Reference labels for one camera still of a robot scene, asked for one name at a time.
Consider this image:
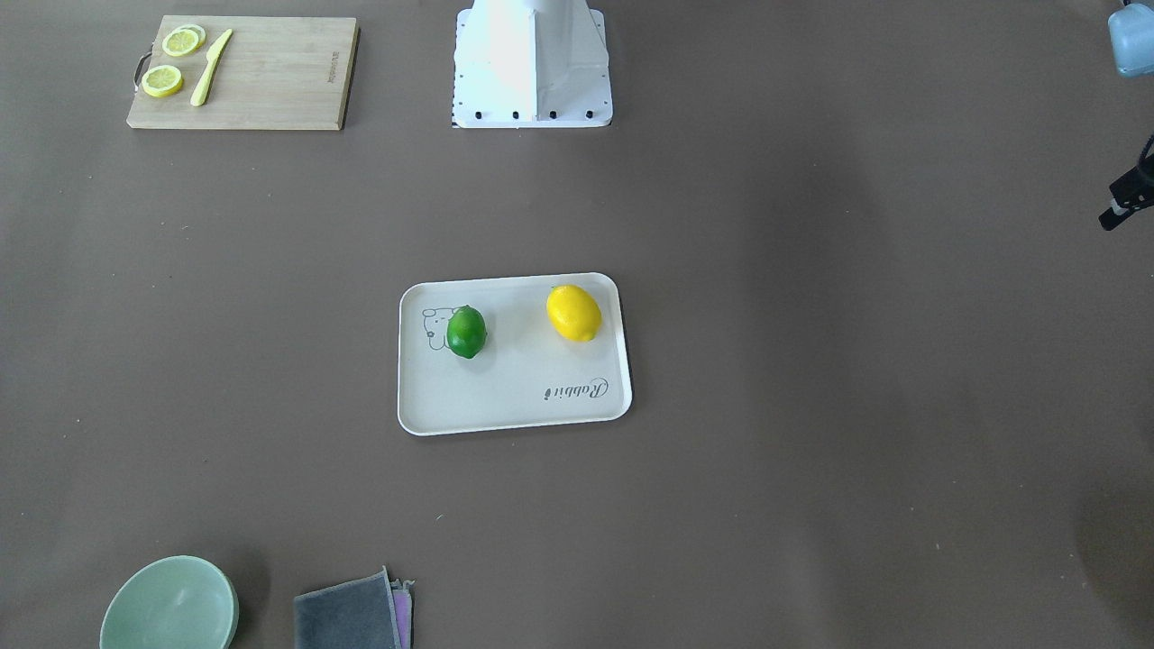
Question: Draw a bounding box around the grey folded cloth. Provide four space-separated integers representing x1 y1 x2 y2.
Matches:
293 568 399 648

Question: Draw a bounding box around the green lime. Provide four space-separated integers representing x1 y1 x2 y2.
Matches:
444 305 488 359

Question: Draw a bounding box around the yellow plastic knife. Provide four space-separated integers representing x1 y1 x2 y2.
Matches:
189 28 234 107

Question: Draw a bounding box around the lower lemon slice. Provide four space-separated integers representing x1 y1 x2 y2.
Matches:
138 65 183 98

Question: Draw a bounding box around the white rabbit tray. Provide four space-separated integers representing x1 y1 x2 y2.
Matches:
397 273 632 437

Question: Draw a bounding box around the bamboo cutting board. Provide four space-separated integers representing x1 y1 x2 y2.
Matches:
126 14 360 130

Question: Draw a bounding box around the yellow lemon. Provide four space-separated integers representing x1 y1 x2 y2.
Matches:
545 284 602 342

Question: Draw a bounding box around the lemon slice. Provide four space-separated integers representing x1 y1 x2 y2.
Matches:
138 65 183 98
162 23 207 58

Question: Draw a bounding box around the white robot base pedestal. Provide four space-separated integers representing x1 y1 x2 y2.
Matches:
451 1 614 129

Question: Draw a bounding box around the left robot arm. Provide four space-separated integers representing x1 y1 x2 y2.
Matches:
1099 1 1153 233

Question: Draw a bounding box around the pink cloth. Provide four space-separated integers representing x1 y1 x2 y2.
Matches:
390 580 415 649

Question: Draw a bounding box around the pale green bowl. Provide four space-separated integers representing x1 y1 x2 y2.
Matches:
98 555 240 648

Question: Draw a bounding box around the upper lemon slice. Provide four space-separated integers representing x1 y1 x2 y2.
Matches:
162 23 207 58

